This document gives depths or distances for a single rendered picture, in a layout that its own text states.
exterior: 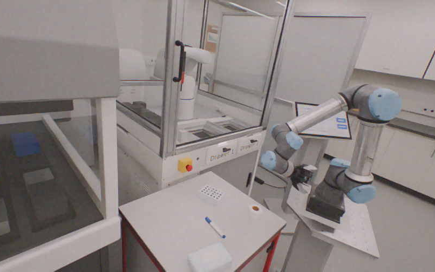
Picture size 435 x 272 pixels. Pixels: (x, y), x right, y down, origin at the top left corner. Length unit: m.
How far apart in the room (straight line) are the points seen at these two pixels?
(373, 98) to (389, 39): 3.32
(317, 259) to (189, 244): 0.83
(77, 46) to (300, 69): 2.54
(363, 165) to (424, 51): 3.24
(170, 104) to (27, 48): 0.65
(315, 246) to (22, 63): 1.49
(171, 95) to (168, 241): 0.66
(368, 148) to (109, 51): 1.04
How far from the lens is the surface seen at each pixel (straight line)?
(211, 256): 0.96
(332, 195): 1.37
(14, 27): 0.66
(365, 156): 1.16
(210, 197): 1.23
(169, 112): 1.15
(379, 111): 1.05
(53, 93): 0.68
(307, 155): 2.24
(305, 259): 1.60
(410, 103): 4.58
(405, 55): 4.29
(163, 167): 1.27
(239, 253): 1.05
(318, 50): 2.85
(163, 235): 1.08
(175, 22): 1.10
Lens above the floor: 1.54
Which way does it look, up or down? 21 degrees down
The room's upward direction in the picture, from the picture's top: 9 degrees clockwise
